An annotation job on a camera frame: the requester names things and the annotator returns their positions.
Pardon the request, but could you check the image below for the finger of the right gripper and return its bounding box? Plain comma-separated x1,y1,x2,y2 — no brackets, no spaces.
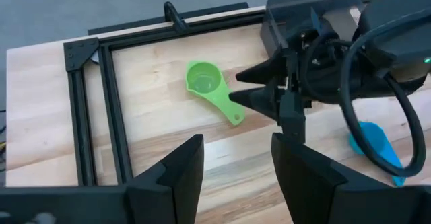
228,84,288,121
235,50,291,84

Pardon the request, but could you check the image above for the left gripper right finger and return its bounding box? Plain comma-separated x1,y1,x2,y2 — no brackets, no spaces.
271,132,431,224

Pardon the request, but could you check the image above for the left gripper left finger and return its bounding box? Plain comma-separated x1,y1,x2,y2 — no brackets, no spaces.
0,133,205,224

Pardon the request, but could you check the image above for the green measuring cup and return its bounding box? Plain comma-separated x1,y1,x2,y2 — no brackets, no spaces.
185,61,246,126

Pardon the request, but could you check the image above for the light blue measuring cup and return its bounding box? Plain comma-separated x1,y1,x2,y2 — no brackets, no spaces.
348,121,407,188

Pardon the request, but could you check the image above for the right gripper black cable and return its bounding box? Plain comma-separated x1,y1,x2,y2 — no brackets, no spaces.
338,13,427,178

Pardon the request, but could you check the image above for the black cable hook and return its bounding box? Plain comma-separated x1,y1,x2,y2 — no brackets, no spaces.
163,1,190,34

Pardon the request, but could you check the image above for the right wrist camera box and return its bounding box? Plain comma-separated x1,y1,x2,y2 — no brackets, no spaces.
356,0,431,96

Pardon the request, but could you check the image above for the black aluminium table frame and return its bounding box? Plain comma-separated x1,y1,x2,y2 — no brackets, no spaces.
63,0,415,187

